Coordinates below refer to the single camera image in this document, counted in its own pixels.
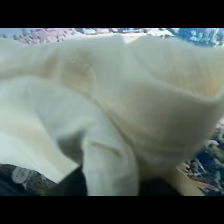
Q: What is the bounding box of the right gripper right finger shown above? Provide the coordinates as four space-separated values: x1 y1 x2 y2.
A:
137 177 183 197

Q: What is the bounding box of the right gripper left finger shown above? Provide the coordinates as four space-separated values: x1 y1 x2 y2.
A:
49 165 89 197

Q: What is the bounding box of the cream shirt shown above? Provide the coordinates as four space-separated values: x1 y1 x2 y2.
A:
0 33 224 197

